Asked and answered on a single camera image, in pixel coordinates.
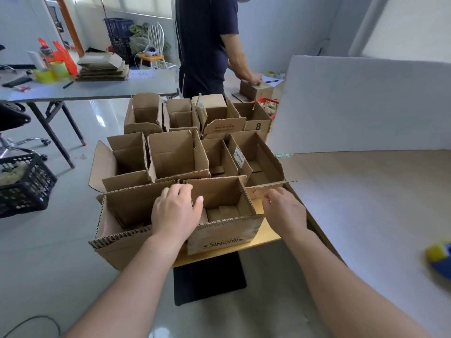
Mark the person's left hand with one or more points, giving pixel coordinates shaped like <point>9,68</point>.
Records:
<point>176,218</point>

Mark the person's right hand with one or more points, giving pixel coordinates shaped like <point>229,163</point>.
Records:
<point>287,214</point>

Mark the black-lettered cardboard box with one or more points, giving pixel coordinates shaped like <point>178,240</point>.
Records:
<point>225,239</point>

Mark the peeled-surface cardboard box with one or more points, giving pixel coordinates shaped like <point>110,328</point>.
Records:
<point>116,249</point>

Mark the small brown cardboard box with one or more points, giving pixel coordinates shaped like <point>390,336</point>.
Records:
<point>259,126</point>

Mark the tall brown cardboard box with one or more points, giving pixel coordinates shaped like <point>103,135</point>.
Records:
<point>255,89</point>

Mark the clear yellowish tape roll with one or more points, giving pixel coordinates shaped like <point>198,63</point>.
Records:
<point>435,251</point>

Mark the blue tape dispenser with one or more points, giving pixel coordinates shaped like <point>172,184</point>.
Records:
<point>442,265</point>

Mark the stack of cardboard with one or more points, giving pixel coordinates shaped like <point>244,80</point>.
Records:
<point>102,68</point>

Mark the person's left forearm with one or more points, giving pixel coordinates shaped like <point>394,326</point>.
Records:
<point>123,295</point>

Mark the person's right forearm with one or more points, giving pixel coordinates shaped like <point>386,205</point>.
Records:
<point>352,295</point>

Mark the black stool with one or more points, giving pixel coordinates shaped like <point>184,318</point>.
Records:
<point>208,281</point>

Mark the red plastic basket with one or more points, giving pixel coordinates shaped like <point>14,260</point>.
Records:
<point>264,100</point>

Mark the white foam partition board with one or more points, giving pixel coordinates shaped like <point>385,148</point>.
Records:
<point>352,105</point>

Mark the dark blue pen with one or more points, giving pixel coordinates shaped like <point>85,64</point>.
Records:
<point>271,81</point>

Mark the white paper sheets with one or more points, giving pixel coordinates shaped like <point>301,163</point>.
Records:
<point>275,79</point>

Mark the grey folding table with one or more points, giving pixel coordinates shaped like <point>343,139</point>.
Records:
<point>105,87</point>

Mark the white paper sign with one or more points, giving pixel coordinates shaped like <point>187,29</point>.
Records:
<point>141,73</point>

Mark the black crate with scraps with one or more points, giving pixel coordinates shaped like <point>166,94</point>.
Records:
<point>21,197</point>

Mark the white headset device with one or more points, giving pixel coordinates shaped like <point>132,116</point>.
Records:
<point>150,50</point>

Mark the black pen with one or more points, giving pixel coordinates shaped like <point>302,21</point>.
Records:
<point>68,84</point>

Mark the dark plastic crate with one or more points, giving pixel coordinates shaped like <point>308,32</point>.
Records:
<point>119,47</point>

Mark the green bag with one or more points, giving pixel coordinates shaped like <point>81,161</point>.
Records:
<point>139,38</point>

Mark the white chair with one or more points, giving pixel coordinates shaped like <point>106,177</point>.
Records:
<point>156,35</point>

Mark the black mesh chair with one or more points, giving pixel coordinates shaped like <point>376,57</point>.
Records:
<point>14,119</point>

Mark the orange plastic bag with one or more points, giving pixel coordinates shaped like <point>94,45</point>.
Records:
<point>65,59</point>

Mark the blue plastic crate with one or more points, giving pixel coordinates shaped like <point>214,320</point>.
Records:
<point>118,27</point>

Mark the small red-white packet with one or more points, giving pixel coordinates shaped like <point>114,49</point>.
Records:
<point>22,89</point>

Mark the flat black device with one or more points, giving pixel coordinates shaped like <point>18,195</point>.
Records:
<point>16,81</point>

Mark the small orange bottle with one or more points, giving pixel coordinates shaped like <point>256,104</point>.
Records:
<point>45,52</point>

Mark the white paper roll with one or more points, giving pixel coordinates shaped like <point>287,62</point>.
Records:
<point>35,59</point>

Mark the window with white blinds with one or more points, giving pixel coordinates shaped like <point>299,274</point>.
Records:
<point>123,5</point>

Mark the bright window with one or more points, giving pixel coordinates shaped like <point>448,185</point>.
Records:
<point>408,28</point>

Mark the orange door frame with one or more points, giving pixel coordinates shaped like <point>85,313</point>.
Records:
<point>70,28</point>

